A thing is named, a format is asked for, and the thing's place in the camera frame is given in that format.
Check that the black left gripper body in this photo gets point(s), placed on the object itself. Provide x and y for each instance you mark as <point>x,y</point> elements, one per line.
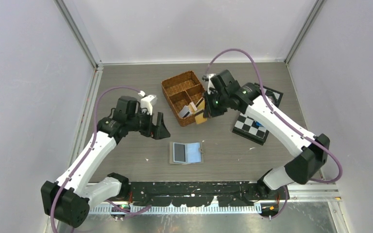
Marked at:
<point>143,123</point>

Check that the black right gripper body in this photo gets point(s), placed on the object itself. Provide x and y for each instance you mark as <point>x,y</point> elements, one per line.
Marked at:
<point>216,105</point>

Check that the black credit card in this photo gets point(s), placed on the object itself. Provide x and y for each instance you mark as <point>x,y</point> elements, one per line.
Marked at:
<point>179,153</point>

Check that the taupe leather card holder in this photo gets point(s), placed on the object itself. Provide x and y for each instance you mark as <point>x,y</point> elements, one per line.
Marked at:
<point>194,153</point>

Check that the gold credit card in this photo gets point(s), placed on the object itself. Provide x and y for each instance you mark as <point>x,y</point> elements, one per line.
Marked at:
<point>199,117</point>

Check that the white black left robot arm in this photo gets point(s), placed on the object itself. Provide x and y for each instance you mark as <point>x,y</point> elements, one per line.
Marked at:
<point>69,198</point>

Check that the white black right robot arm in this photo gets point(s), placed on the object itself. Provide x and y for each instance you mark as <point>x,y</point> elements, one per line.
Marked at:
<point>308,150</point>

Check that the grey card stack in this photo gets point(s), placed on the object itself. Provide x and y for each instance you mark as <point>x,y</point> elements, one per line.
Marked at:
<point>200,105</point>

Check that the striped grey card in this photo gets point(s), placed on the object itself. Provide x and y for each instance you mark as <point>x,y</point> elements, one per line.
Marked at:
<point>185,112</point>

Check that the woven brown compartment basket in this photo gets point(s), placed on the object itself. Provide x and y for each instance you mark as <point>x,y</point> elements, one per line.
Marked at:
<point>180,91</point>

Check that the orange blue toy block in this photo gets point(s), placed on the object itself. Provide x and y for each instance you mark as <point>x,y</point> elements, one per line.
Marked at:
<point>257,123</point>

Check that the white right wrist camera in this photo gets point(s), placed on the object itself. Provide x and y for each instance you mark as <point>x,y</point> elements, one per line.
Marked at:
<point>208,78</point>

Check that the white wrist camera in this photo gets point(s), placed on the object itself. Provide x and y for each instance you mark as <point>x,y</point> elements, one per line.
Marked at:
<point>208,78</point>
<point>147,102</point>

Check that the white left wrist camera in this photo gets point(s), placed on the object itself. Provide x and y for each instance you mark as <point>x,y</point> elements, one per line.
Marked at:
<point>147,102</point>

